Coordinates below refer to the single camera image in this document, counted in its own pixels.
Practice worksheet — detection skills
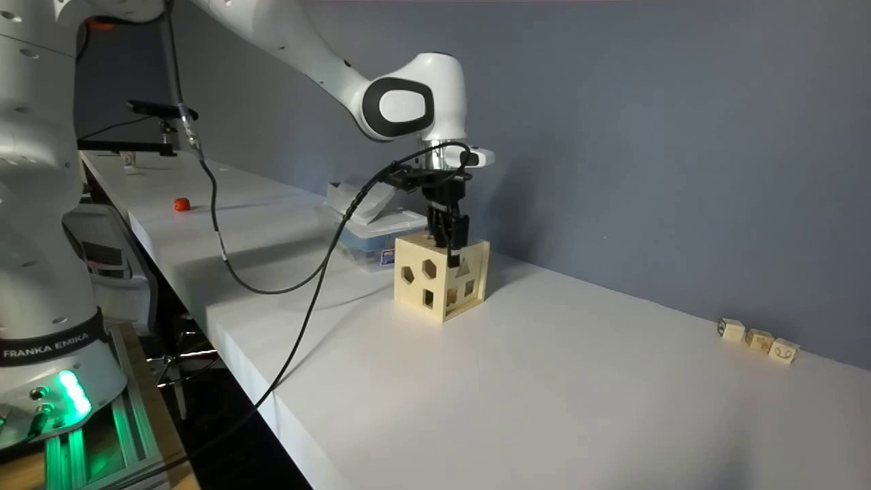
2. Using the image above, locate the clear plastic storage container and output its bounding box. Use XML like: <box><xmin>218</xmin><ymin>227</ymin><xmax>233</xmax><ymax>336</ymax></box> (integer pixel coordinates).
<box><xmin>332</xmin><ymin>208</ymin><xmax>429</xmax><ymax>272</ymax></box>

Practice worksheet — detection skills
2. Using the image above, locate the black cable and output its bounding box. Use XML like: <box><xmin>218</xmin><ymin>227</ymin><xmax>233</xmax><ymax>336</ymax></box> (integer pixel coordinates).
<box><xmin>159</xmin><ymin>0</ymin><xmax>483</xmax><ymax>299</ymax></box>
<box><xmin>134</xmin><ymin>179</ymin><xmax>383</xmax><ymax>488</ymax></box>

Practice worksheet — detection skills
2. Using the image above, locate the aluminium robot mounting plate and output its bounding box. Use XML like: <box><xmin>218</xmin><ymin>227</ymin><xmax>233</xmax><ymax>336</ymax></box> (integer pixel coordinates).
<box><xmin>34</xmin><ymin>390</ymin><xmax>174</xmax><ymax>490</ymax></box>

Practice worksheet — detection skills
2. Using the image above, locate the black camera on stand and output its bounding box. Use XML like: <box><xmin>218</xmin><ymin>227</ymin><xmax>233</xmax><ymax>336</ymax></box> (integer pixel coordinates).
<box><xmin>78</xmin><ymin>96</ymin><xmax>204</xmax><ymax>161</ymax></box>

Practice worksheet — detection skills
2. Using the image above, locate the small wooden cube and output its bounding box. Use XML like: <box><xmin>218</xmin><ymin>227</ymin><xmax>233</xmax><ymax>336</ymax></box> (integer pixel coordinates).
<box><xmin>766</xmin><ymin>336</ymin><xmax>803</xmax><ymax>368</ymax></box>
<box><xmin>719</xmin><ymin>315</ymin><xmax>747</xmax><ymax>345</ymax></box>
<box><xmin>745</xmin><ymin>326</ymin><xmax>776</xmax><ymax>357</ymax></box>

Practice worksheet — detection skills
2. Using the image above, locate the wooden shape sorter toy box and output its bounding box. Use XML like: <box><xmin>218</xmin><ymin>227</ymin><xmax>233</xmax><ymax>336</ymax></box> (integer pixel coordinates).
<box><xmin>392</xmin><ymin>228</ymin><xmax>491</xmax><ymax>326</ymax></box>

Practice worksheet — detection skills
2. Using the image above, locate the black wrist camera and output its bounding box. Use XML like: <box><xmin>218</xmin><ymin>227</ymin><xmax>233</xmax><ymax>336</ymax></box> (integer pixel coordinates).
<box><xmin>392</xmin><ymin>145</ymin><xmax>498</xmax><ymax>190</ymax></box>

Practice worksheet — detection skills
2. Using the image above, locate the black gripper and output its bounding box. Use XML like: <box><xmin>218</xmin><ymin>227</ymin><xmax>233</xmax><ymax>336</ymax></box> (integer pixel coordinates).
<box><xmin>421</xmin><ymin>170</ymin><xmax>472</xmax><ymax>269</ymax></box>

